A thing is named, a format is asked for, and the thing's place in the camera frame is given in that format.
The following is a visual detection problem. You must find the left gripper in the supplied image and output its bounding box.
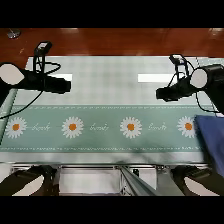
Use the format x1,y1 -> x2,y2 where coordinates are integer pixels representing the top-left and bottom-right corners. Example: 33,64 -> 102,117
43,75 -> 72,95

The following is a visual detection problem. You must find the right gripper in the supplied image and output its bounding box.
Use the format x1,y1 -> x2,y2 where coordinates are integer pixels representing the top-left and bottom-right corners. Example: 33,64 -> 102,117
155,78 -> 192,103

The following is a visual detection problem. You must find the blue garment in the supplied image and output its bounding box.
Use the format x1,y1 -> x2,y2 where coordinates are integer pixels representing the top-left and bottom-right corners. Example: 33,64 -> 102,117
193,114 -> 224,178

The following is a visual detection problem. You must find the black cable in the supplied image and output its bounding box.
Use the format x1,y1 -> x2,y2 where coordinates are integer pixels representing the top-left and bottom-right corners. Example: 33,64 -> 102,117
0,61 -> 62,120
194,90 -> 218,115

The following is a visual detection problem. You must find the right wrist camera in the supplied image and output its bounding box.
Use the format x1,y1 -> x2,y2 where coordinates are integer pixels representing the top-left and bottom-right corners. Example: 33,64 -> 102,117
168,53 -> 195,82

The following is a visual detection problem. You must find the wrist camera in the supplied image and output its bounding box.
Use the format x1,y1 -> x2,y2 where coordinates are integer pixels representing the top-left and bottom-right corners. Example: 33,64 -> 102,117
168,53 -> 195,82
32,40 -> 54,74

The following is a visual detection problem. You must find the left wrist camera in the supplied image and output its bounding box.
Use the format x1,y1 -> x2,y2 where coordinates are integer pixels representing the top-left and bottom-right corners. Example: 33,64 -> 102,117
32,40 -> 54,74

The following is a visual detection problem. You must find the silver frame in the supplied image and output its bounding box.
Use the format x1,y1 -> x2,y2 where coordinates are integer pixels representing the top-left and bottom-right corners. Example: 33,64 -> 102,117
0,161 -> 224,197

